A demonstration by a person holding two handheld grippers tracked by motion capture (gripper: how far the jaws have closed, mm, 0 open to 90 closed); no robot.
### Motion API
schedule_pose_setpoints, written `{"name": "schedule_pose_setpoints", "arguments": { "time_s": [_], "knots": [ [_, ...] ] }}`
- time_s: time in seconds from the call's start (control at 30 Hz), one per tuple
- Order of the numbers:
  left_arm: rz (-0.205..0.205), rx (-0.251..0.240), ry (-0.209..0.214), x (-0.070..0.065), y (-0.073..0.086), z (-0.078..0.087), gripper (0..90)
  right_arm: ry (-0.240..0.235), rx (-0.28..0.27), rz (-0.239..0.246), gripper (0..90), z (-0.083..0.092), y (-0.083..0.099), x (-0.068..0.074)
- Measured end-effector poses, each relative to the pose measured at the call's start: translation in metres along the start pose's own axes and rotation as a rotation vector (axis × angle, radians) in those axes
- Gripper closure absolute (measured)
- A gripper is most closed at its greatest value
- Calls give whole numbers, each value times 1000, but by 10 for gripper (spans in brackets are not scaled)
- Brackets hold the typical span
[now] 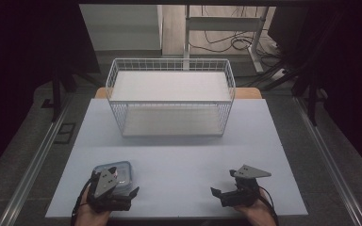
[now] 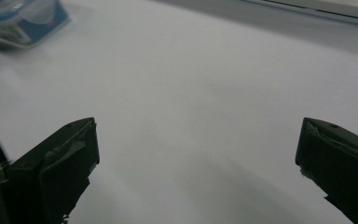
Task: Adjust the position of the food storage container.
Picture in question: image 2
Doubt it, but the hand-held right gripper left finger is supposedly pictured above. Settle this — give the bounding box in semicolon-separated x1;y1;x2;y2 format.
6;117;101;224

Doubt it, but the clear plastic container blue label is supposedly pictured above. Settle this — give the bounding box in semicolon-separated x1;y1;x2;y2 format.
0;0;72;49

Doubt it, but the grey metal rail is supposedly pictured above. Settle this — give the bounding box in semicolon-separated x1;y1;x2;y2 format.
241;0;358;27

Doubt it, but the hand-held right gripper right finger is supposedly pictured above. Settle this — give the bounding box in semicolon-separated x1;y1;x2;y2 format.
295;117;358;224

